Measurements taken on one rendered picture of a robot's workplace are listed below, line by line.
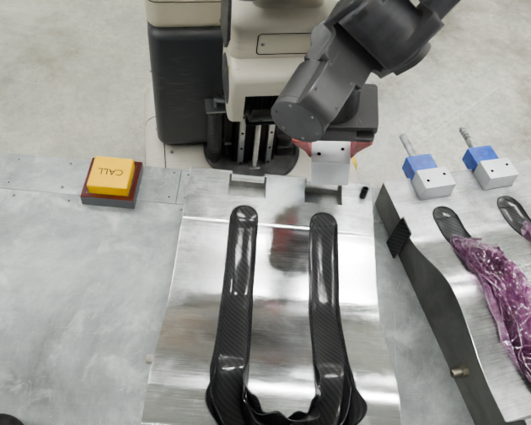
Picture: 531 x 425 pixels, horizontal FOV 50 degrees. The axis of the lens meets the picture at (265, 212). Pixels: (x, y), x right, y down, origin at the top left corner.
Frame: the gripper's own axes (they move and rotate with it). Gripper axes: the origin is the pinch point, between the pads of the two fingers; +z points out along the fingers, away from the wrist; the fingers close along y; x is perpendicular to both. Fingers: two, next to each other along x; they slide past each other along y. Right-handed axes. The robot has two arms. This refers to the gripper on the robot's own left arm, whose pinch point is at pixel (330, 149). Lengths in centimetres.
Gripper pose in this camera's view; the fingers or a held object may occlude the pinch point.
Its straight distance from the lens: 75.2
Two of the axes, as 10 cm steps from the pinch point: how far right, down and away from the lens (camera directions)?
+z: 0.6, 4.8, 8.7
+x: 0.7, -8.8, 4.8
